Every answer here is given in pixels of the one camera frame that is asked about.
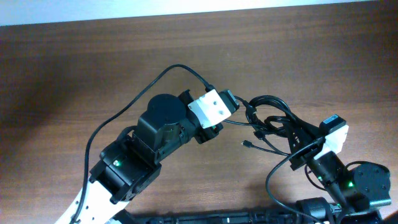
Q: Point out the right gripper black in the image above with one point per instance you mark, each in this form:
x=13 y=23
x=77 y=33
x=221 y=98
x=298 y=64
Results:
x=300 y=158

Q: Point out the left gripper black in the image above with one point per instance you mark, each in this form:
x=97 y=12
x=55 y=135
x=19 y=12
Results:
x=208 y=133

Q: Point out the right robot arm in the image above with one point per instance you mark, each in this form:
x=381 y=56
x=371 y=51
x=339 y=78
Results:
x=360 y=186

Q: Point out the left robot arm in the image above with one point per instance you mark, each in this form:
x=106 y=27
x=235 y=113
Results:
x=132 y=162

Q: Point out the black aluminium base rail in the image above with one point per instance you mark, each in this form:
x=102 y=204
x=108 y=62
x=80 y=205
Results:
x=269 y=216

